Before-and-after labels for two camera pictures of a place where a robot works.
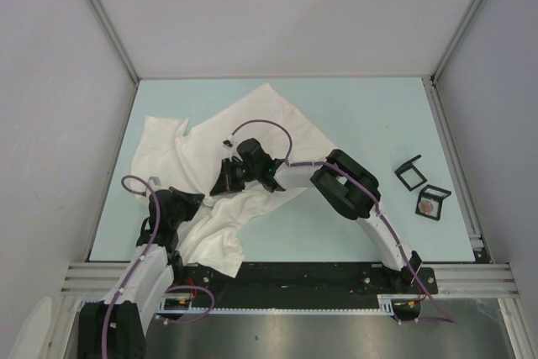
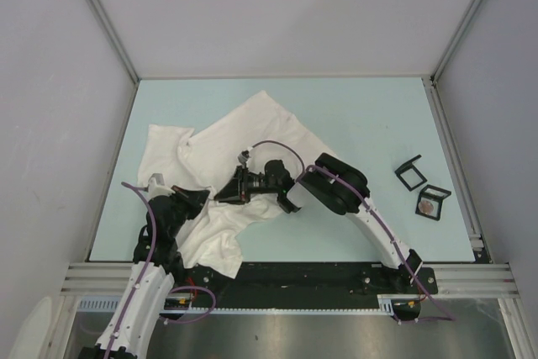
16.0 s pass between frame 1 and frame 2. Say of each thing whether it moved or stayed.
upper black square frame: stayed
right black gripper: moved
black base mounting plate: stayed
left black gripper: stayed
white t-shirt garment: moved
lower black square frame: stayed
